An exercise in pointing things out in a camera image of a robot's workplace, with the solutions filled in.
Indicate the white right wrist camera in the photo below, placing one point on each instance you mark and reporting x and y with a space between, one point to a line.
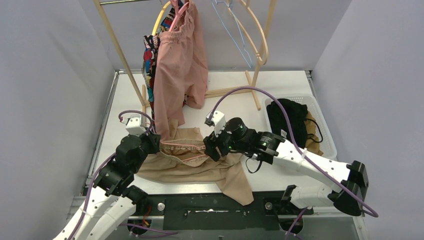
217 120

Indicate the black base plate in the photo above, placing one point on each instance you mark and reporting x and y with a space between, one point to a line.
216 211

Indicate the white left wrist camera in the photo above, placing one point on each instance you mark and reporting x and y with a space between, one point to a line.
134 124

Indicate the wooden clothes rack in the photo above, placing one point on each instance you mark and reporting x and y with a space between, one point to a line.
261 54

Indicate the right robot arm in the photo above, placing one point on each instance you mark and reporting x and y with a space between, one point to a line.
341 185

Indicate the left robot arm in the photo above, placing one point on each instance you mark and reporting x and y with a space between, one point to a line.
112 197

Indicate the beige shorts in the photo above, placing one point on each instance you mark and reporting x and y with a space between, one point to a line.
227 173

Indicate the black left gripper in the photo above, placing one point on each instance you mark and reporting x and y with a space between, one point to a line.
153 142

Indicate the colourful comic print shorts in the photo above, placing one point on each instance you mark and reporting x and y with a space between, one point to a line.
152 43

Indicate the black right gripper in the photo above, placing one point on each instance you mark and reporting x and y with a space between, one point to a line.
212 141

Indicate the yellow hanger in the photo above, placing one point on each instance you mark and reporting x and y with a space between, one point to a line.
160 17

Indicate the blue hanger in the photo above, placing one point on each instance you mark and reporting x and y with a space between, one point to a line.
230 23

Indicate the pink shorts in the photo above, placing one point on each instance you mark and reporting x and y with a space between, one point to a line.
181 71

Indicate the black shorts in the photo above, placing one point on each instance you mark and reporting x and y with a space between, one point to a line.
286 118

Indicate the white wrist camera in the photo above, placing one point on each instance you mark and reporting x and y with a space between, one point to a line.
134 124
217 120

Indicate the white plastic basket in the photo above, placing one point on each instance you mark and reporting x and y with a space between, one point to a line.
326 145

